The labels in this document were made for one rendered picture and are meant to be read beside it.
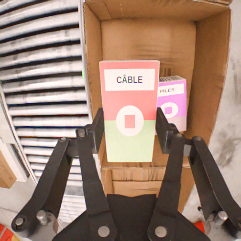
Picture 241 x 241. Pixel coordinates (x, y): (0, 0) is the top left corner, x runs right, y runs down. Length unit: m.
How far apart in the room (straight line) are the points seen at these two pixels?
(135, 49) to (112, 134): 0.29
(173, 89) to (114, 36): 0.23
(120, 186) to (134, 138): 0.52
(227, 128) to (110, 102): 1.81
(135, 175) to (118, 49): 0.51
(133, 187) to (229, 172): 2.00
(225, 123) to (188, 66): 1.46
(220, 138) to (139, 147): 1.77
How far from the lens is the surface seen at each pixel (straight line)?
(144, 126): 0.21
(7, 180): 1.20
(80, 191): 1.02
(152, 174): 0.68
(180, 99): 0.43
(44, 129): 0.82
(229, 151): 2.20
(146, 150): 0.24
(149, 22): 0.46
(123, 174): 0.67
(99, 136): 0.17
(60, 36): 0.65
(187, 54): 0.48
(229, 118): 1.88
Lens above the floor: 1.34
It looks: 64 degrees down
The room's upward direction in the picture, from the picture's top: 174 degrees counter-clockwise
